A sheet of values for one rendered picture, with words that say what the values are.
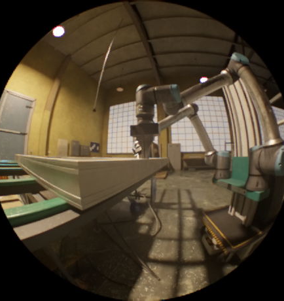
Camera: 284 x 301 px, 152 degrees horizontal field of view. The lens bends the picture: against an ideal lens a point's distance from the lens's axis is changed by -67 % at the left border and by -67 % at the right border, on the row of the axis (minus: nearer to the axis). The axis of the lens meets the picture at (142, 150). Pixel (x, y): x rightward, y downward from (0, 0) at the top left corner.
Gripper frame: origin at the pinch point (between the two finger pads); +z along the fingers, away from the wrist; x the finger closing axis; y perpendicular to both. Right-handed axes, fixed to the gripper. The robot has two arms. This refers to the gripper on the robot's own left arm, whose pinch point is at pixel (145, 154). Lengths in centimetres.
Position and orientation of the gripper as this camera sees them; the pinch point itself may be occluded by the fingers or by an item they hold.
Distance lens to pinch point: 47.4
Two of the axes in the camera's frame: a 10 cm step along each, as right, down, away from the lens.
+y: -3.2, -0.6, -9.4
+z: 0.0, 10.0, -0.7
